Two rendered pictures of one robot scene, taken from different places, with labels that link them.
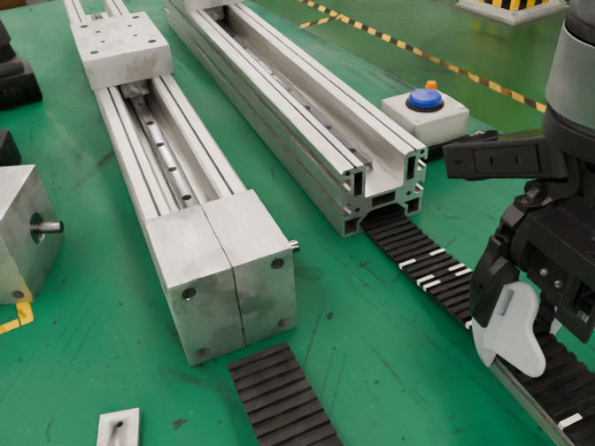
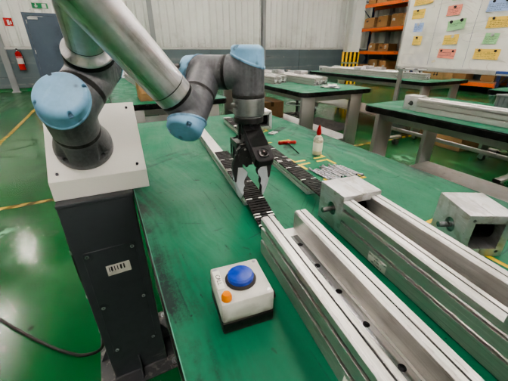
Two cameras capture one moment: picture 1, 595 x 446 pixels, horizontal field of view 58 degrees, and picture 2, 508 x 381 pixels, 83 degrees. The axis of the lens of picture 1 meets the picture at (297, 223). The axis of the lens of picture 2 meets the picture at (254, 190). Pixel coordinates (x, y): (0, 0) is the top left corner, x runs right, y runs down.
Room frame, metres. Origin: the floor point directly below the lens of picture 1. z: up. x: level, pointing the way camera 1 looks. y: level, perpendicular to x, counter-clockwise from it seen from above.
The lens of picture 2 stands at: (0.95, -0.14, 1.16)
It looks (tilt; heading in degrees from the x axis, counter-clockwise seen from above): 26 degrees down; 182
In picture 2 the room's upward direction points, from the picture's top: straight up
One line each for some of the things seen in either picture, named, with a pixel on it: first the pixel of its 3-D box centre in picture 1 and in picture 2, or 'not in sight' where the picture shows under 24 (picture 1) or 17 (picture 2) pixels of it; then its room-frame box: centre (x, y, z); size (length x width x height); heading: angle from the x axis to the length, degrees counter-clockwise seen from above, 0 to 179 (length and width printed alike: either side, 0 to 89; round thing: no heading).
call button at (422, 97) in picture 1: (424, 101); (240, 277); (0.61, -0.17, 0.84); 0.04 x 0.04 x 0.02
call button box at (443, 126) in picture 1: (416, 126); (246, 291); (0.61, -0.16, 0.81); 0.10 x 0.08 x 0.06; 112
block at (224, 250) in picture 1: (235, 270); (343, 204); (0.35, 0.06, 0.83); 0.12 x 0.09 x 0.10; 112
